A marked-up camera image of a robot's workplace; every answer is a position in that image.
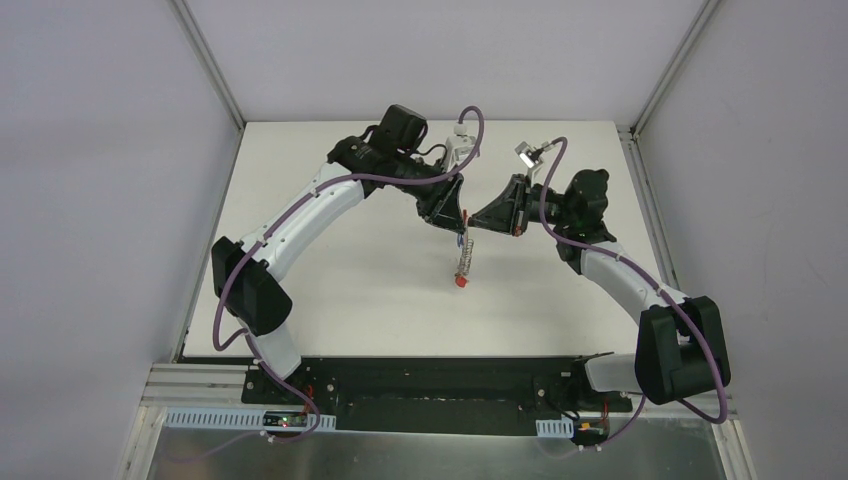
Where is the purple cable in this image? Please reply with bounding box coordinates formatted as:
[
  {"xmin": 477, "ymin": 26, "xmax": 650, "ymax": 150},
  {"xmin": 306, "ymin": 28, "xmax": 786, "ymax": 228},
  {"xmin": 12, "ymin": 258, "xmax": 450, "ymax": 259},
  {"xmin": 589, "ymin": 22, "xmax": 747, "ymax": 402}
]
[
  {"xmin": 537, "ymin": 137, "xmax": 730, "ymax": 425},
  {"xmin": 211, "ymin": 105, "xmax": 486, "ymax": 445}
]

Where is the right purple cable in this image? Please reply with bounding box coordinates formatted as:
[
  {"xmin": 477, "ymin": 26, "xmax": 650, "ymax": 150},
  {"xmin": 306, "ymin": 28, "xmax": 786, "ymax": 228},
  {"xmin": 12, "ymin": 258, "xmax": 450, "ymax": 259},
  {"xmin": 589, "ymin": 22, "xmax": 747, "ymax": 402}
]
[{"xmin": 537, "ymin": 137, "xmax": 730, "ymax": 425}]

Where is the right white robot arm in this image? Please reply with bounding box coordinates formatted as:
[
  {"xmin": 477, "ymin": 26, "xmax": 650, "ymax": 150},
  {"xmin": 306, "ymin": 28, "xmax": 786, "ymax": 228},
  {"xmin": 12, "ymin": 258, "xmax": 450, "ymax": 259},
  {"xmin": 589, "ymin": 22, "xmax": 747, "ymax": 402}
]
[{"xmin": 469, "ymin": 170, "xmax": 731, "ymax": 410}]

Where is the grey red keyring holder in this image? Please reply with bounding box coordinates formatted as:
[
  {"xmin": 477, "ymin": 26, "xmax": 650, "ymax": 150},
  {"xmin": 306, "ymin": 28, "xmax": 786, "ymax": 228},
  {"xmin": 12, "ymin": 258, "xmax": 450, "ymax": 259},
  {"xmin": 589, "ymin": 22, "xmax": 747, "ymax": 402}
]
[{"xmin": 454, "ymin": 210, "xmax": 474, "ymax": 288}]

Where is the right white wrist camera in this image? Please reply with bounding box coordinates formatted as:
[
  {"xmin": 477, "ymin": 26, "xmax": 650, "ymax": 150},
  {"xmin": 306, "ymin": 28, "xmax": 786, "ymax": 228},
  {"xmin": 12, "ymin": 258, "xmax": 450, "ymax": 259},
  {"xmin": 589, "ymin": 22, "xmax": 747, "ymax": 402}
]
[{"xmin": 514, "ymin": 141, "xmax": 554, "ymax": 183}]

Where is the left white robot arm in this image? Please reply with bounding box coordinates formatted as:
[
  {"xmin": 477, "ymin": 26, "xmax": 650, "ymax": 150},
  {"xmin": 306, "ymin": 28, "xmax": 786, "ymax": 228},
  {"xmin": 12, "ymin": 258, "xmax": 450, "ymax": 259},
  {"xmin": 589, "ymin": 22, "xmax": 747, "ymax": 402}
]
[{"xmin": 211, "ymin": 104, "xmax": 484, "ymax": 405}]

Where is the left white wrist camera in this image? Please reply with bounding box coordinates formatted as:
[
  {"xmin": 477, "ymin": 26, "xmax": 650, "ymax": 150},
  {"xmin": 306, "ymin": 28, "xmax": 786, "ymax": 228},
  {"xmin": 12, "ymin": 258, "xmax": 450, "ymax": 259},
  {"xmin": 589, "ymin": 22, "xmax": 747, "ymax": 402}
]
[{"xmin": 441, "ymin": 123, "xmax": 477, "ymax": 172}]

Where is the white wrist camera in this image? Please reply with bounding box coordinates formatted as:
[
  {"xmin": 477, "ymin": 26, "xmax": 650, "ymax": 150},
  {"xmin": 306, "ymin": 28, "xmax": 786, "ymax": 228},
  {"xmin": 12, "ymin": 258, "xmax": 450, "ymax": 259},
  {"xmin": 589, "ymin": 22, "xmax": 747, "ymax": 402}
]
[
  {"xmin": 441, "ymin": 123, "xmax": 477, "ymax": 172},
  {"xmin": 514, "ymin": 141, "xmax": 554, "ymax": 183}
]

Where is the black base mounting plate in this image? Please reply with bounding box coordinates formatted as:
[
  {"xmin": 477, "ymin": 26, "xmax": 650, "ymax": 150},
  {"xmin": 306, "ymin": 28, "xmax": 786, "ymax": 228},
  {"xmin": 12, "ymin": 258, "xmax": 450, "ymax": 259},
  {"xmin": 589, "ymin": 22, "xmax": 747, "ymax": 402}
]
[{"xmin": 241, "ymin": 356, "xmax": 638, "ymax": 436}]

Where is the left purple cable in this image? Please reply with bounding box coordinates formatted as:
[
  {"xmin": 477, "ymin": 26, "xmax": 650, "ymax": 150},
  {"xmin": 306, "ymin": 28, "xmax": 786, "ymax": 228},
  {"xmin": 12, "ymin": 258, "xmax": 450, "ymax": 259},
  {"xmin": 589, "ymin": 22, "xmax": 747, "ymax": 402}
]
[{"xmin": 211, "ymin": 105, "xmax": 486, "ymax": 445}]

